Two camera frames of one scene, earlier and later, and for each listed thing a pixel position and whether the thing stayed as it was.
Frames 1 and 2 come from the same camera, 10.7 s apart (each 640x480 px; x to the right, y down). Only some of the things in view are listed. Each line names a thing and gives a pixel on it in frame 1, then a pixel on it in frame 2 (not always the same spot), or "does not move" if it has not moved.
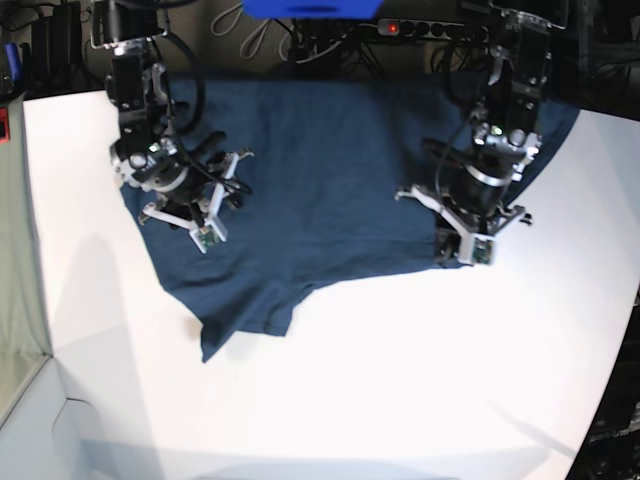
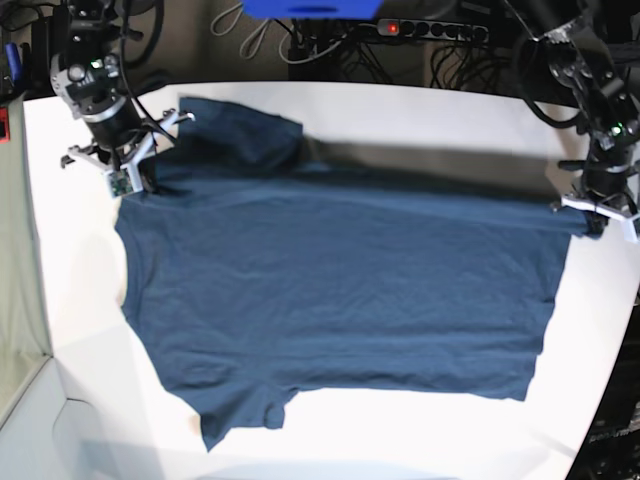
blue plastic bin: [312, 9] does not move
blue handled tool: [14, 60] does not move
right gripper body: [472, 201] -> [606, 193]
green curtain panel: [23, 337] does not move
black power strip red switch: [402, 26] does not move
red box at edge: [5, 135] does not move
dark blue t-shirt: [329, 155] -> [253, 272]
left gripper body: [194, 202] -> [121, 138]
